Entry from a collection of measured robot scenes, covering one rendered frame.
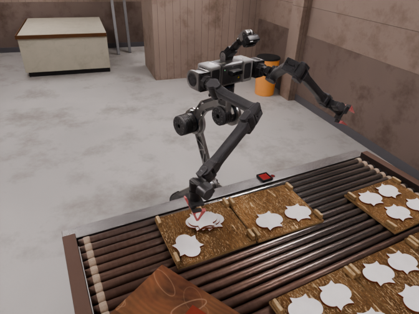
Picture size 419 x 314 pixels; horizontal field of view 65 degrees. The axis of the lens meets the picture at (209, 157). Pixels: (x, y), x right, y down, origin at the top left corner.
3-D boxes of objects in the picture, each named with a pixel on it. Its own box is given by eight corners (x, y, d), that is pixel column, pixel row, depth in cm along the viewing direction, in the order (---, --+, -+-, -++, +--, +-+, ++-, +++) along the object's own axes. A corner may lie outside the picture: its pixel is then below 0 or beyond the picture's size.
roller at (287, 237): (93, 310, 135) (91, 303, 132) (407, 191, 212) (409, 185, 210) (95, 321, 131) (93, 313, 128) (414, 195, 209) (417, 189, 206)
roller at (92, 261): (83, 266, 154) (81, 258, 151) (375, 171, 231) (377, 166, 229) (85, 273, 150) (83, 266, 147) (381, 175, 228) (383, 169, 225)
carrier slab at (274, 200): (226, 201, 190) (226, 199, 190) (285, 185, 205) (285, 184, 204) (258, 243, 163) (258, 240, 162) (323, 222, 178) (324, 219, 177)
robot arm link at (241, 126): (249, 123, 179) (244, 108, 171) (257, 126, 175) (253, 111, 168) (201, 182, 162) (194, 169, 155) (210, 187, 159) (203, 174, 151)
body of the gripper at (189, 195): (197, 194, 166) (197, 182, 162) (204, 206, 158) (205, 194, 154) (184, 196, 164) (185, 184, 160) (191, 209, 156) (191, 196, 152)
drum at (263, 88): (279, 96, 600) (285, 58, 565) (259, 98, 588) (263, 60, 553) (268, 88, 633) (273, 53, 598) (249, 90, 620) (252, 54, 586)
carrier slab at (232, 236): (154, 220, 175) (154, 218, 174) (223, 202, 190) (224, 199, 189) (178, 270, 148) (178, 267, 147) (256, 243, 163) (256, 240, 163)
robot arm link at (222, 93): (269, 116, 177) (265, 102, 170) (250, 132, 174) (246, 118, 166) (217, 90, 206) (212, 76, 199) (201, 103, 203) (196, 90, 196)
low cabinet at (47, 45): (103, 49, 846) (98, 17, 805) (111, 72, 687) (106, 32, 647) (33, 53, 797) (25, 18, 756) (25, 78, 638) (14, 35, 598)
